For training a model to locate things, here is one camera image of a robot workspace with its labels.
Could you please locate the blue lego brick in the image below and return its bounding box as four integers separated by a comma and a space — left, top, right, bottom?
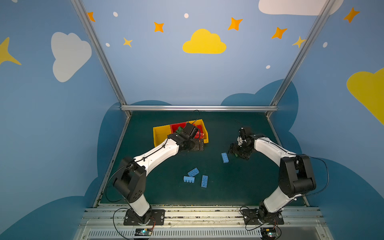
188, 168, 200, 177
221, 153, 229, 164
201, 175, 209, 188

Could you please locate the dark green lego brick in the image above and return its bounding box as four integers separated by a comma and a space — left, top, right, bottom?
176, 127, 183, 134

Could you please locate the yellow bin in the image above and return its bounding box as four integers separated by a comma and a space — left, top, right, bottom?
153, 125, 172, 147
189, 119, 209, 144

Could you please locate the red bin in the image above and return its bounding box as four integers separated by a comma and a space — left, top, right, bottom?
170, 122, 187, 134

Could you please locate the large red lego brick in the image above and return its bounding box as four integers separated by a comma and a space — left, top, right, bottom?
195, 128, 205, 139

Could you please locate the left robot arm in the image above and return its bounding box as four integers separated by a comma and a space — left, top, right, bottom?
112, 134, 204, 219

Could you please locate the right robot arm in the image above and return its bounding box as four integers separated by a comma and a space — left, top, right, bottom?
229, 135, 317, 223

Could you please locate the blue lego on green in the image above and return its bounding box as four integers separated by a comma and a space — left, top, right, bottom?
183, 176, 195, 184

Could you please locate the right controller board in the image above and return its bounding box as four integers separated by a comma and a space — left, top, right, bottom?
260, 228, 279, 240

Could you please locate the controller board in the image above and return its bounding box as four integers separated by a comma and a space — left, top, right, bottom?
135, 229, 153, 237
260, 228, 279, 240

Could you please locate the left controller board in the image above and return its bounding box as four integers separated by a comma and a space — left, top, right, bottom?
135, 229, 153, 237

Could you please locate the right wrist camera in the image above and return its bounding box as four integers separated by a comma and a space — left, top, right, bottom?
237, 127, 254, 146

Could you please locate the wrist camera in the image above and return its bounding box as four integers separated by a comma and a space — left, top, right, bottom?
237, 127, 254, 146
180, 123, 199, 139

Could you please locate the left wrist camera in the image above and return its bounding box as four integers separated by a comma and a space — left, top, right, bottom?
180, 123, 199, 139

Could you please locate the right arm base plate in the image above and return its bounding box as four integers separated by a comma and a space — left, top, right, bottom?
240, 208, 285, 225

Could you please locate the horizontal aluminium frame bar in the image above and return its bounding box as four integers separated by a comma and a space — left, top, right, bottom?
121, 105, 278, 112

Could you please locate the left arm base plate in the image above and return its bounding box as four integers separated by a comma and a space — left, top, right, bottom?
124, 209, 166, 226

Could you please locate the right aluminium frame post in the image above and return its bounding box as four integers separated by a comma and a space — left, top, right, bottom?
266, 0, 337, 119

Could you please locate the aluminium frame post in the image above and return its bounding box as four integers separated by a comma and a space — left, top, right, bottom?
266, 0, 337, 119
71, 0, 127, 107

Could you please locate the left aluminium frame post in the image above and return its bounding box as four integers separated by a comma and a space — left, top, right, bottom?
71, 0, 127, 107

